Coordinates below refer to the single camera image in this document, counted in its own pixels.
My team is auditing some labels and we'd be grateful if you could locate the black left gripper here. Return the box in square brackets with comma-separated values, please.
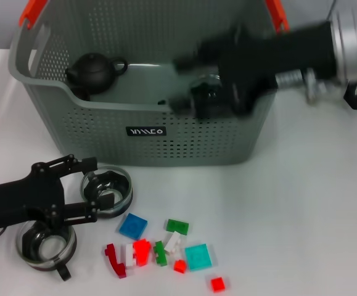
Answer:
[0, 155, 115, 234]

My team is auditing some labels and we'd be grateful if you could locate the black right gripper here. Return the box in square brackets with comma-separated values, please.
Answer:
[172, 20, 340, 115]

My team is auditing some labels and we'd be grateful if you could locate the grey-green perforated storage bin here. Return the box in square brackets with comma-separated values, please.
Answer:
[8, 0, 292, 169]

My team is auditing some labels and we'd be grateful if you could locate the blue flat building brick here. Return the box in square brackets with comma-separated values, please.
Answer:
[118, 212, 149, 241]

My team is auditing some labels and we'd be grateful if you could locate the red curved building brick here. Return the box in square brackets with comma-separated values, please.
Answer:
[104, 243, 128, 278]

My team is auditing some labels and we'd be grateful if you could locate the white and red building brick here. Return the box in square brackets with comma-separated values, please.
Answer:
[121, 242, 137, 268]

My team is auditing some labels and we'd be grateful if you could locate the orange-red sloped building brick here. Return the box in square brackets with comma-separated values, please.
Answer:
[133, 239, 152, 266]

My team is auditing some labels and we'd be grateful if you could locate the black clay teapot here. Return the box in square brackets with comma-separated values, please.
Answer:
[65, 52, 129, 94]

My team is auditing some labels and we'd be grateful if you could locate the dark green building brick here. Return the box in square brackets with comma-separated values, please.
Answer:
[166, 218, 190, 236]

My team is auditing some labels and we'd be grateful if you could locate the green stepped building brick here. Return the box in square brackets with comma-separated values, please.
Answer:
[153, 240, 169, 266]

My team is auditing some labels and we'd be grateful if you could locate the teal flat building brick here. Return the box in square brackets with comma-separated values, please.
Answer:
[186, 244, 213, 272]

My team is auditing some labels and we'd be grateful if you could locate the orange bin handle clip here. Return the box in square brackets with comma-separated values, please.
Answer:
[18, 0, 48, 30]
[264, 0, 290, 32]

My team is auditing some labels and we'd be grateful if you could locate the right gripper cable with plug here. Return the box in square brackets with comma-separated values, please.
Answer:
[275, 67, 330, 105]

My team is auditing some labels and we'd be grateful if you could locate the thin black wall cable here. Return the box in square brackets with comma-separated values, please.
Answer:
[326, 0, 338, 19]

